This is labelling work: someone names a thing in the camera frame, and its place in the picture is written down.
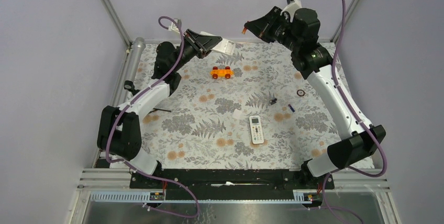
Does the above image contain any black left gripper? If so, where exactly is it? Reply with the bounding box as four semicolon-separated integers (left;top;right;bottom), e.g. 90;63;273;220
172;29;222;72

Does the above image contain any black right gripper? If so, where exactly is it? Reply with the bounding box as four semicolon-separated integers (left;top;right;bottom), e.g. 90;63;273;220
244;7;300;52

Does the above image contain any white battery cover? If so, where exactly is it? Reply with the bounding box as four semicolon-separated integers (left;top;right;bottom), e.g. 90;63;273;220
232;109;245;120

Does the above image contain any blue purple battery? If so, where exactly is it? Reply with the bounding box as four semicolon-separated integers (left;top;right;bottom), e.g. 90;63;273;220
288;104;295;113

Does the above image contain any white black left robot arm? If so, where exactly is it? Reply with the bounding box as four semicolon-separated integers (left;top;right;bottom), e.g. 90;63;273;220
97;29;223;188

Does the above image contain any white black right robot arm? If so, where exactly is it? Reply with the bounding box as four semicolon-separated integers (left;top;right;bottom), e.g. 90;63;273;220
244;7;386;188

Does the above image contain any white remote with screen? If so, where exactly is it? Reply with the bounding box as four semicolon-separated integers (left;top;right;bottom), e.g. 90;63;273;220
249;116;264;144

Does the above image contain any orange toy car chassis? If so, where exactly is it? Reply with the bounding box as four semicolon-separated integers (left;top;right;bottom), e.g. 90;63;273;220
210;66;234;79

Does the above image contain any silver microphone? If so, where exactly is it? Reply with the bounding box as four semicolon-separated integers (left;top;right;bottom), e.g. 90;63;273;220
124;37;146;91

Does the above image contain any black mini tripod stand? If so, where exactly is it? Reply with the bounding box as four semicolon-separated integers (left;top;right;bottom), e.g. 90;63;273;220
148;108;172;114

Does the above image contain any floral patterned table mat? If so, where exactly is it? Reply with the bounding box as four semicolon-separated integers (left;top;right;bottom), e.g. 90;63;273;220
140;43;341;169

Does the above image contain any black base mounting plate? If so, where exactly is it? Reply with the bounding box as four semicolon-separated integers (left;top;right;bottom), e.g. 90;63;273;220
129;167;335;200

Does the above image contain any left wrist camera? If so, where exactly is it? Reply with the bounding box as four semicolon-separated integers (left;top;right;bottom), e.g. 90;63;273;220
168;18;182;33

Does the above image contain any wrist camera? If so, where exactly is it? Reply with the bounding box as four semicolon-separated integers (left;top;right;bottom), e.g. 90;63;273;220
168;18;182;33
283;0;303;15

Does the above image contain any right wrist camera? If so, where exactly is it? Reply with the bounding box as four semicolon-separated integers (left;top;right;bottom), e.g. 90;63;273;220
283;0;303;15

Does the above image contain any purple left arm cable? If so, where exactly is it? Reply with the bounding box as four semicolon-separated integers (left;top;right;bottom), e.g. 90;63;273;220
105;16;201;219

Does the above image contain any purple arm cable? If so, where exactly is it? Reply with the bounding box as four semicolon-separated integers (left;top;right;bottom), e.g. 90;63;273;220
105;16;201;219
295;0;389;224

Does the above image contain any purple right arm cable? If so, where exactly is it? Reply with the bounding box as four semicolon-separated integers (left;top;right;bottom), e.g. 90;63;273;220
295;0;389;224

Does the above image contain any white slotted cable duct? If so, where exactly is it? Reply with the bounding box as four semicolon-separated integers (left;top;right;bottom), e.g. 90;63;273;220
89;190;323;205

